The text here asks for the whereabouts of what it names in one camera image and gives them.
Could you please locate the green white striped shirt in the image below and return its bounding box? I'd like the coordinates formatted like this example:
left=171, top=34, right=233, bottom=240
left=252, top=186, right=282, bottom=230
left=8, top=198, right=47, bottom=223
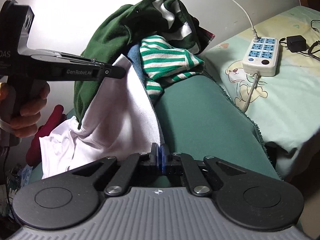
left=139, top=35, right=204, bottom=105

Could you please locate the black charger adapter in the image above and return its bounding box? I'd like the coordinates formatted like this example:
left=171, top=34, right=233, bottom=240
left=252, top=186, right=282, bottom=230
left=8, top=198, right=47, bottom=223
left=286, top=35, right=307, bottom=53

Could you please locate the blue knit garment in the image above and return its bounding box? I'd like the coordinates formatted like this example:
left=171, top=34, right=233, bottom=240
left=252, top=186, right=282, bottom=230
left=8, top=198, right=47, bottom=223
left=126, top=43, right=146, bottom=87

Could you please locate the white power strip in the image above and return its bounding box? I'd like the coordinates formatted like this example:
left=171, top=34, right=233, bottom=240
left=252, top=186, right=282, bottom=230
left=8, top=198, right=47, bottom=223
left=242, top=37, right=279, bottom=77

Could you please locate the white polo shirt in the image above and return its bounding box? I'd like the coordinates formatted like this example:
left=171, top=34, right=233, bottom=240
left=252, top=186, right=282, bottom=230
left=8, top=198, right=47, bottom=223
left=40, top=55, right=164, bottom=178

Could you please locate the white power cord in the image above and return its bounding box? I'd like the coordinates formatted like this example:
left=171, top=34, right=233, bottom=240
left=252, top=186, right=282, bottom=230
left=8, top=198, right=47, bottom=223
left=211, top=0, right=259, bottom=42

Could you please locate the blue white patterned cloth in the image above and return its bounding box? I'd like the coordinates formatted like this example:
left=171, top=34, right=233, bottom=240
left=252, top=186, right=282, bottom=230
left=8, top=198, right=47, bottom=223
left=20, top=165, right=33, bottom=187

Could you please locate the person's left hand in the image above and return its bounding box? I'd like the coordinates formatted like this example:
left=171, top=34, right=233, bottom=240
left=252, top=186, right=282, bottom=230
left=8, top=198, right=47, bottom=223
left=10, top=82, right=50, bottom=138

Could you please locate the folded dark red sweater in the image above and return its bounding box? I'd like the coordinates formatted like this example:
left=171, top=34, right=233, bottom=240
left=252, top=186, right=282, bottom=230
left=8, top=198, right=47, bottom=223
left=25, top=105, right=67, bottom=167

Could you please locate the dark green knit sweater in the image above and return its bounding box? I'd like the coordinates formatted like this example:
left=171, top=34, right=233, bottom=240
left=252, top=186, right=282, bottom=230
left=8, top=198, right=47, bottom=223
left=73, top=0, right=217, bottom=130

